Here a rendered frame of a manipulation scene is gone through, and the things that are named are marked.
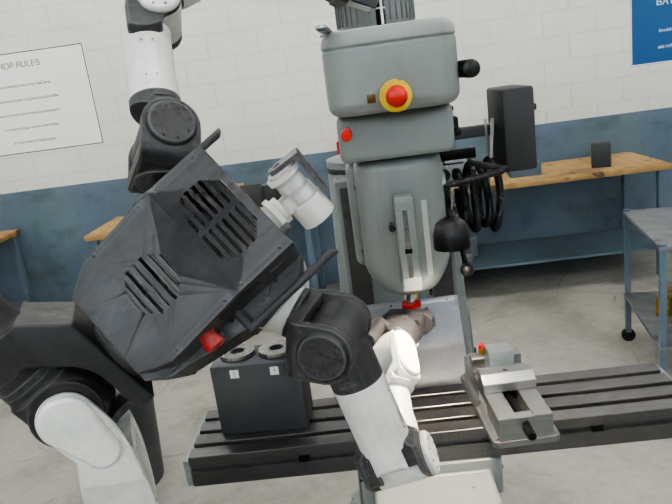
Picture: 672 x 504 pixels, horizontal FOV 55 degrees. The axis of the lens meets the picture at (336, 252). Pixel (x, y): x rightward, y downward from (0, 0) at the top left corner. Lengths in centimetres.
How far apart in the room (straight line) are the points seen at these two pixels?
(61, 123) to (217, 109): 138
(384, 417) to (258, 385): 60
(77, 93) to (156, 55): 493
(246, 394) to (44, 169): 490
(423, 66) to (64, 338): 77
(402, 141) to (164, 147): 51
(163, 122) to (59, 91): 512
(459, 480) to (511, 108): 91
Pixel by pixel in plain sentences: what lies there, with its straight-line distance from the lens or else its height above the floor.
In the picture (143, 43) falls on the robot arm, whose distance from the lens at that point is 123.
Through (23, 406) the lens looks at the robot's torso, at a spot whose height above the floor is 139.
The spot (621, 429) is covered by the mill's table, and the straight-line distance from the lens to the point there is 169.
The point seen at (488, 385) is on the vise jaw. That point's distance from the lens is 158.
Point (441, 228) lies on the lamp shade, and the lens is 126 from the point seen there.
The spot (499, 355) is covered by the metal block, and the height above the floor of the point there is 112.
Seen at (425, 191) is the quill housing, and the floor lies 155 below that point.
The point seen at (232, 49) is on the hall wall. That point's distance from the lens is 576.
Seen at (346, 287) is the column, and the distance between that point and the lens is 195.
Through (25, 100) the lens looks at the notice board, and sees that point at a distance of 633.
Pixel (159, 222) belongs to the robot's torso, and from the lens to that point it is 94.
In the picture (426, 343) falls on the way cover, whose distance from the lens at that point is 194.
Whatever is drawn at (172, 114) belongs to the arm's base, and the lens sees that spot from 110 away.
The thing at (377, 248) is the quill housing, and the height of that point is 143.
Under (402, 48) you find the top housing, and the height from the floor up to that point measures 184.
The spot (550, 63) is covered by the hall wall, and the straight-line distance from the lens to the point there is 591.
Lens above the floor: 181
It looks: 15 degrees down
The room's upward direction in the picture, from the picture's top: 8 degrees counter-clockwise
